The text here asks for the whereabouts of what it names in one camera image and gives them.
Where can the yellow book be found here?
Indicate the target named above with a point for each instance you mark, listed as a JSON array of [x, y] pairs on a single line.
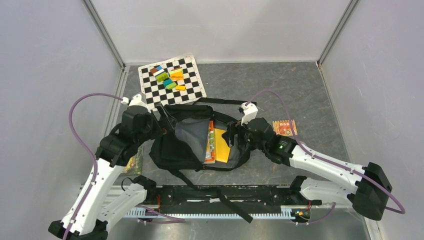
[[222, 150]]

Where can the teal toy brick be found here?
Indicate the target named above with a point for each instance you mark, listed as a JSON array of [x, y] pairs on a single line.
[[167, 81]]

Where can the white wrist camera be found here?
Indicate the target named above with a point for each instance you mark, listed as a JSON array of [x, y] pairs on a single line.
[[136, 100], [249, 111]]

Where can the black and white chess mat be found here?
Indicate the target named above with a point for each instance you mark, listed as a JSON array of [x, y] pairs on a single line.
[[173, 81]]

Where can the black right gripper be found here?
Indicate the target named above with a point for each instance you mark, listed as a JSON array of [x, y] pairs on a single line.
[[232, 129]]

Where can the green toy brick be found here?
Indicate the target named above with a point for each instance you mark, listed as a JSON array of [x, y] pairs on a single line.
[[162, 77]]

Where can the orange toy brick stack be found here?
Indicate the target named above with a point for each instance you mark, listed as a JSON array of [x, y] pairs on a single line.
[[176, 74]]

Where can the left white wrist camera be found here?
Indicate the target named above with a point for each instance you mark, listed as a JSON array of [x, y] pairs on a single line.
[[136, 100]]

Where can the light green flat brick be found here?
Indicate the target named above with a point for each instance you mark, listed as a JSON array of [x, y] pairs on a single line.
[[171, 86]]

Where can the dark green forest book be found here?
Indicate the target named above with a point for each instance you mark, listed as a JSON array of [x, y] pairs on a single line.
[[134, 166]]

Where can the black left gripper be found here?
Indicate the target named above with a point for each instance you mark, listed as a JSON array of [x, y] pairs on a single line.
[[165, 119]]

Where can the black student backpack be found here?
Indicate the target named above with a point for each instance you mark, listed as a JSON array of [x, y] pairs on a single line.
[[185, 147]]

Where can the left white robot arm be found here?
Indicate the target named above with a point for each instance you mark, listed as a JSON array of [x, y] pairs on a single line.
[[87, 219]]

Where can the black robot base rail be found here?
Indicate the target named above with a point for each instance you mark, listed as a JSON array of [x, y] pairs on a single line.
[[203, 199]]

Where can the orange treehouse story book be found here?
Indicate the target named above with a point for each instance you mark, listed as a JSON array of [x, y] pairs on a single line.
[[210, 145]]

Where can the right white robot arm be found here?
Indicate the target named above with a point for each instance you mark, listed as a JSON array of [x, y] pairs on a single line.
[[365, 188]]

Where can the yellow small toy brick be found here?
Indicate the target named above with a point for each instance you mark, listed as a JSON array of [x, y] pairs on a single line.
[[180, 88]]

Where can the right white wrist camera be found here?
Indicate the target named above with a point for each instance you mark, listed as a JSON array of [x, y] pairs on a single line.
[[249, 111]]

